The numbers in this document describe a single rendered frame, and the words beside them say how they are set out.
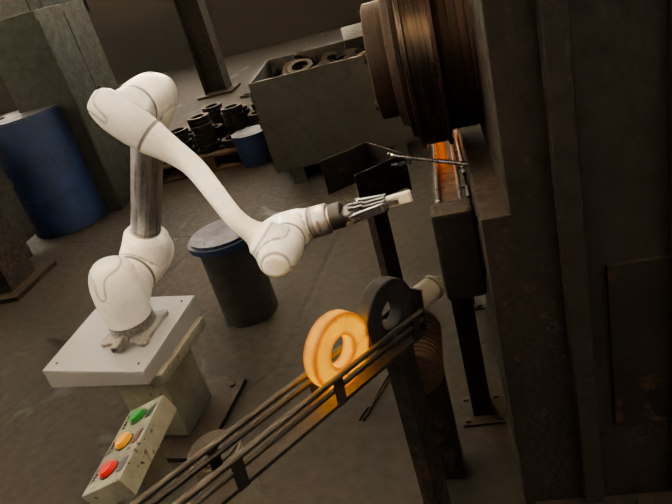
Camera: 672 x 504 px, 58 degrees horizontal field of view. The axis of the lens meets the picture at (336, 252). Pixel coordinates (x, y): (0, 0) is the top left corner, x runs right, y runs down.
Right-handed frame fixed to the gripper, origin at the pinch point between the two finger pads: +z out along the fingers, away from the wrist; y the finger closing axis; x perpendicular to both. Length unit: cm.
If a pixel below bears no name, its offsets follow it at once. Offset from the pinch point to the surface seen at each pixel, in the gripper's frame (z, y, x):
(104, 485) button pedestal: -60, 79, -9
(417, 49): 16.6, 21.6, 40.5
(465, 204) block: 17.7, 23.8, 4.0
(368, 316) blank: -5, 56, 0
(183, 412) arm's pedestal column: -95, 3, -55
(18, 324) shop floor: -238, -100, -53
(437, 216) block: 11.0, 26.7, 4.2
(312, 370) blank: -15, 69, 0
